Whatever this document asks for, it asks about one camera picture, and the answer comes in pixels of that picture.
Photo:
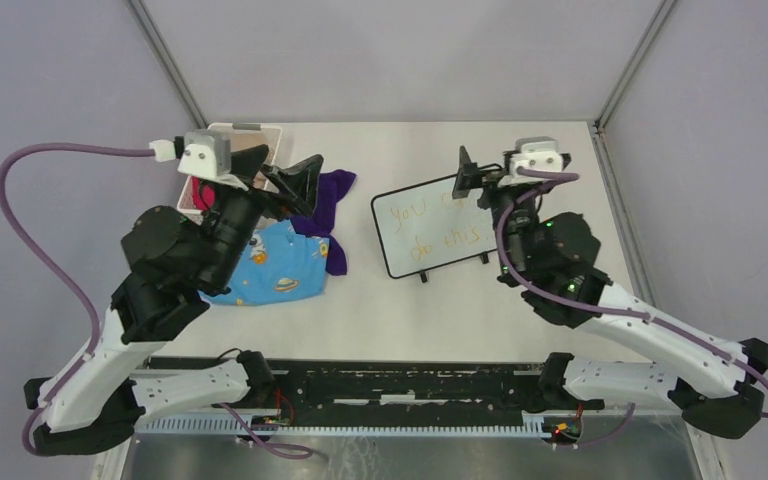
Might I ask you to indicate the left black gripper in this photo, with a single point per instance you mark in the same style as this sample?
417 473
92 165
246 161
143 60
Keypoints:
299 181

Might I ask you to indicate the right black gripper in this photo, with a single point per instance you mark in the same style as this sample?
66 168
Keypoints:
469 177

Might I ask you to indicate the black framed whiteboard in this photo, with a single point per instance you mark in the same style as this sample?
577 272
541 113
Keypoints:
422 227

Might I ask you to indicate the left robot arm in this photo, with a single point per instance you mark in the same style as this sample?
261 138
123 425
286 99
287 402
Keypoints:
175 266

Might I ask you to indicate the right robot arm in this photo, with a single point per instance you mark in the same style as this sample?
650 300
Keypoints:
716 385

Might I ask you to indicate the beige cloth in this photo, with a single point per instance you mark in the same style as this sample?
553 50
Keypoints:
244 139

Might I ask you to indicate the white plastic basket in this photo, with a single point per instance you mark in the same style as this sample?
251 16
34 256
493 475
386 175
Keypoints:
183 204

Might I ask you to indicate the purple cloth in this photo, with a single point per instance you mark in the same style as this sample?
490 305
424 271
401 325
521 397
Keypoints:
333 187

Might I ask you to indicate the red cloth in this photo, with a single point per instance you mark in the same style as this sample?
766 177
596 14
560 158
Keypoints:
201 195

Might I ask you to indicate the blue patterned cloth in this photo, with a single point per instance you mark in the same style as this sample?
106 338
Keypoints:
278 265

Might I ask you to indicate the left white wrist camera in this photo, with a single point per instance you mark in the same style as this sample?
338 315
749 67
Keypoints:
207 156

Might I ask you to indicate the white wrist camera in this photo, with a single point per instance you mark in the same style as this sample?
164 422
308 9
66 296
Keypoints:
535 159
207 156

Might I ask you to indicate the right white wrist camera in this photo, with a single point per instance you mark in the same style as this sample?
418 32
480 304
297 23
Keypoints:
535 159

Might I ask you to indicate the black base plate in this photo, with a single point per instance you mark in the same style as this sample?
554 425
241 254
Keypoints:
408 394

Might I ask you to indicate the white slotted cable duct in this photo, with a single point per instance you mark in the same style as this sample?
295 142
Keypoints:
223 423

